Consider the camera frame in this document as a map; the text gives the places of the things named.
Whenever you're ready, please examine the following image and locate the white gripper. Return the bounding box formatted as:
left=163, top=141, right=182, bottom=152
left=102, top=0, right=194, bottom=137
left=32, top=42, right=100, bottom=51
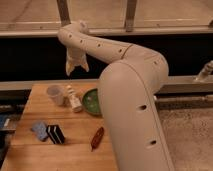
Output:
left=66, top=47, right=89, bottom=76

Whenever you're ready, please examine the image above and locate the black white striped eraser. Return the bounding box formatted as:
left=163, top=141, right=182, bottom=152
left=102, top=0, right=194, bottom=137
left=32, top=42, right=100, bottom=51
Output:
left=46, top=125, right=65, bottom=144

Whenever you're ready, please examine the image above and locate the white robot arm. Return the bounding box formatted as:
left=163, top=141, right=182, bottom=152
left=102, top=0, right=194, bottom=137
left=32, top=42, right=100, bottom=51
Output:
left=58, top=22, right=175, bottom=171

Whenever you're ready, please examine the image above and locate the clear plastic cup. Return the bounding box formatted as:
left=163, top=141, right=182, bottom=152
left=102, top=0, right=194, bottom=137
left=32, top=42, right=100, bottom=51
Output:
left=46, top=85, right=64, bottom=106

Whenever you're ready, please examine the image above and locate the green bowl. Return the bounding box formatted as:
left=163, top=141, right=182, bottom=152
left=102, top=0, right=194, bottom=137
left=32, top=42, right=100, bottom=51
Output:
left=82, top=88, right=101, bottom=117

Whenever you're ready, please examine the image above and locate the white plastic bottle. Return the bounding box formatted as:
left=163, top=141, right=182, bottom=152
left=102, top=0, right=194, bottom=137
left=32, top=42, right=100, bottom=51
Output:
left=66, top=85, right=82, bottom=113

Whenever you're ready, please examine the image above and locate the red brown pen tool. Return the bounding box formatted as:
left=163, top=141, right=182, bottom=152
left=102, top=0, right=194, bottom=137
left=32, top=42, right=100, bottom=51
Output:
left=90, top=127, right=105, bottom=150

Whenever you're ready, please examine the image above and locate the blue sponge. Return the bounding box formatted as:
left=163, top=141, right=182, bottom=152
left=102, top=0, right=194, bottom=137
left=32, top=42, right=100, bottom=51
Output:
left=31, top=121, right=48, bottom=141

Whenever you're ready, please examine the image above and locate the blue object at left edge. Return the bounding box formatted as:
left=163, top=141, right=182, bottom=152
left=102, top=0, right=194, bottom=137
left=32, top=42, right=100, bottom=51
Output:
left=0, top=115, right=10, bottom=130

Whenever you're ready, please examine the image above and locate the white object at right edge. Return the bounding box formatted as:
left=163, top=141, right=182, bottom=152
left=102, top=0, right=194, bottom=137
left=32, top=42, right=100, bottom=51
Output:
left=195, top=60, right=213, bottom=82

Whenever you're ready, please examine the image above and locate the left metal frame post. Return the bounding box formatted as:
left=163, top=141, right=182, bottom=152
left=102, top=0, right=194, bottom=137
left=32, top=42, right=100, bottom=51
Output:
left=56, top=0, right=71, bottom=26

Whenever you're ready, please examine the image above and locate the metal frame post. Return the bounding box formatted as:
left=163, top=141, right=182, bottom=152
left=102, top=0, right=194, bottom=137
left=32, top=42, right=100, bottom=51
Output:
left=124, top=0, right=137, bottom=32
left=56, top=0, right=71, bottom=26

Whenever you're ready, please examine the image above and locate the right metal frame post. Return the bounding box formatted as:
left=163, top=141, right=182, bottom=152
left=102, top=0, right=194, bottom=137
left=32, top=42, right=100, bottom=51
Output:
left=124, top=0, right=137, bottom=32

